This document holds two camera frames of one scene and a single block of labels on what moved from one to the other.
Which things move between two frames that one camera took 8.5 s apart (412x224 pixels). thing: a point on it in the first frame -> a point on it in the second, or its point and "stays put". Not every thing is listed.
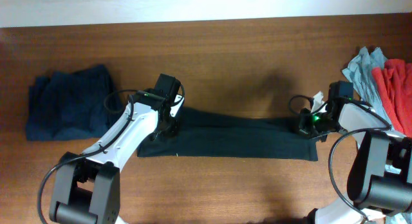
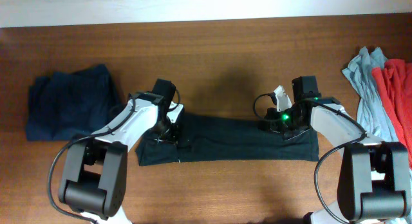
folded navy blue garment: [74, 105] stays put
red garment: [395, 81] stays put
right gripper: [304, 128] -> [273, 125]
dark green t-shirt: [225, 134] stays put
